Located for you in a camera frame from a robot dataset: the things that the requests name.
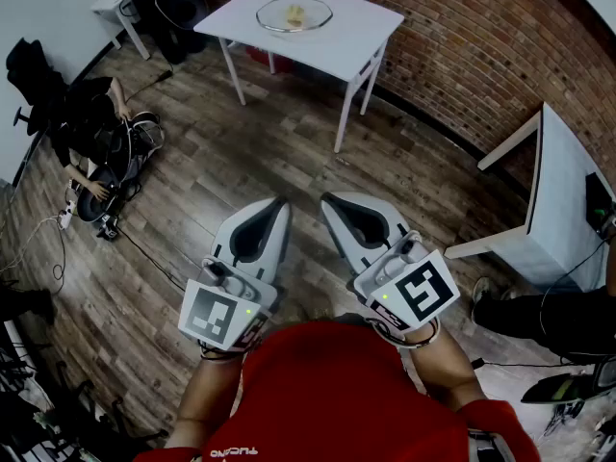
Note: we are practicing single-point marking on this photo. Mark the black flat device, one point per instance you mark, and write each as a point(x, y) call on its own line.
point(599, 200)

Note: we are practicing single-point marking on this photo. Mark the white side table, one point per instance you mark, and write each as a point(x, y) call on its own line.
point(553, 200)

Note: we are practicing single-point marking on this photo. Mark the person's red shirt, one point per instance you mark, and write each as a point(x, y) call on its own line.
point(337, 392)

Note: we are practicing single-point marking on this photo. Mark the person's right forearm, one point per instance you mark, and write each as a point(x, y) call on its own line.
point(447, 368)

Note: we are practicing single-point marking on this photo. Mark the person's left forearm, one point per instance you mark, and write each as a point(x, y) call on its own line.
point(207, 397)

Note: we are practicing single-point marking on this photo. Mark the red box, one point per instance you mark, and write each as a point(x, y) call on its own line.
point(262, 58)

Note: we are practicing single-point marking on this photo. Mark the yellow sponge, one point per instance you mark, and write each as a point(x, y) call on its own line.
point(294, 15)

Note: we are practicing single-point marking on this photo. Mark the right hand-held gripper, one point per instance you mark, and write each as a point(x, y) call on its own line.
point(414, 296)

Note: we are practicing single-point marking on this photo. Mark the small white desk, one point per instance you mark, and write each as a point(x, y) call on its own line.
point(108, 5)

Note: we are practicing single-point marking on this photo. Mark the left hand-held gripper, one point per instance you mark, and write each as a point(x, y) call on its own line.
point(226, 311)

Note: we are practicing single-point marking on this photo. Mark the white square table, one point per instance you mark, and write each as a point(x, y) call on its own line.
point(351, 32)

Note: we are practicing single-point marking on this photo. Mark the black backpack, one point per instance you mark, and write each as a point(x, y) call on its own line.
point(135, 152)

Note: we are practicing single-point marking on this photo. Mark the black green shoe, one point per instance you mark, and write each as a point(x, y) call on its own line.
point(563, 388)

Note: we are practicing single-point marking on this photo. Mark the white power strip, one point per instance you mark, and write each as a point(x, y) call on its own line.
point(66, 214)

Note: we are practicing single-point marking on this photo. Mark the white wrist bangle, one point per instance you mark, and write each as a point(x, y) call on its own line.
point(423, 343)

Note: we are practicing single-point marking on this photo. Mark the black office chair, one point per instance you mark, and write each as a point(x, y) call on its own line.
point(33, 80)

